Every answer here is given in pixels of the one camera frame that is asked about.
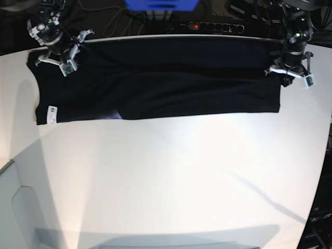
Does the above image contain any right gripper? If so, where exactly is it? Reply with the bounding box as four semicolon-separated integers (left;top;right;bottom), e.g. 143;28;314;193
35;29;94;66

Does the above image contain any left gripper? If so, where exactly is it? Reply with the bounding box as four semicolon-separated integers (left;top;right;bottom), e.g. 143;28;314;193
264;51;313;87

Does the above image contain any black T-shirt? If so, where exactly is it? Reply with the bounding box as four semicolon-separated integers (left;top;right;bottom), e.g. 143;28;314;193
27;37;284;125

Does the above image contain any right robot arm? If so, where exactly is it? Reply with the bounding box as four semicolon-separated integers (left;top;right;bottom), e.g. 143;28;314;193
27;1;94;76

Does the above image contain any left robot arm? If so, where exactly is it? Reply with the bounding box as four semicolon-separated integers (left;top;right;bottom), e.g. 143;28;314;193
264;1;316;89

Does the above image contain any blue plastic box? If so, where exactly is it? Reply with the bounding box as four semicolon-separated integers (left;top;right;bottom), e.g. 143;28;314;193
124;0;199;11

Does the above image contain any black power strip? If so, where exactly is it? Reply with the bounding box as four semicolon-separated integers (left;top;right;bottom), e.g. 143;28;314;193
180;22;245;34

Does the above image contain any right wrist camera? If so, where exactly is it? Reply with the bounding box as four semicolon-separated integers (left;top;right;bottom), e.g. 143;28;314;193
59;60;78;77

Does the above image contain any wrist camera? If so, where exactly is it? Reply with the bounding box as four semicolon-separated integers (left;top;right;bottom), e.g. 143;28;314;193
59;60;78;77
300;74;316;89

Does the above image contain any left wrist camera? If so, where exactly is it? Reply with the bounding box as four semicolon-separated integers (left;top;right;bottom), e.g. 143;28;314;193
300;74;316;89

